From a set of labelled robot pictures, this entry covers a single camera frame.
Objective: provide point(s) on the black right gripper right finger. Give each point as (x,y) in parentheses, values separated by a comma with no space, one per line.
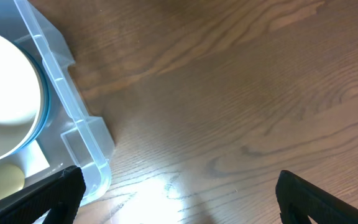
(302,202)

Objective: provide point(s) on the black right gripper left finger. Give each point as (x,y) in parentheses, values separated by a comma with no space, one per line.
(58,197)

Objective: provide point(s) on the yellow cup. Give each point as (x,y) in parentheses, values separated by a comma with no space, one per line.
(12,180)

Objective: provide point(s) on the large cream bowl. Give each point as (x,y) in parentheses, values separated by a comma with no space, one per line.
(20,98)

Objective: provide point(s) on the dark blue bowl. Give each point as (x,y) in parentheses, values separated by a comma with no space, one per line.
(46,98)

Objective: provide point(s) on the clear plastic storage container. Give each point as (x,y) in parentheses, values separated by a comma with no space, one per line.
(70,136)

